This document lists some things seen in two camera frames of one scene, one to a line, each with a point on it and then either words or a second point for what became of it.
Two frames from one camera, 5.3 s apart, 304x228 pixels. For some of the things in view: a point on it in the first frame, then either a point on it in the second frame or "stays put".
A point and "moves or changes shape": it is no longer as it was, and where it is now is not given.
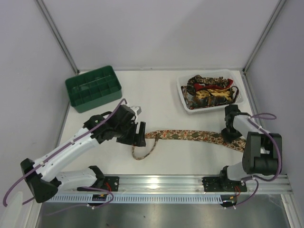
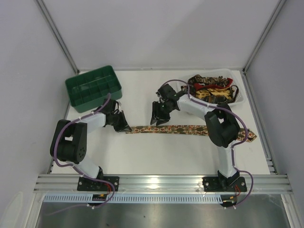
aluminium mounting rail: [268, 184] stays put
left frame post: [42, 7] stays put
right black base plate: [221, 184] stays put
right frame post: [280, 4] stays put
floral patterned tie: [240, 145] moves or changes shape
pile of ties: [200, 92] stays put
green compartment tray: [89, 90] stays put
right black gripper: [230, 135] → [160, 110]
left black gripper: [137, 133] → [116, 119]
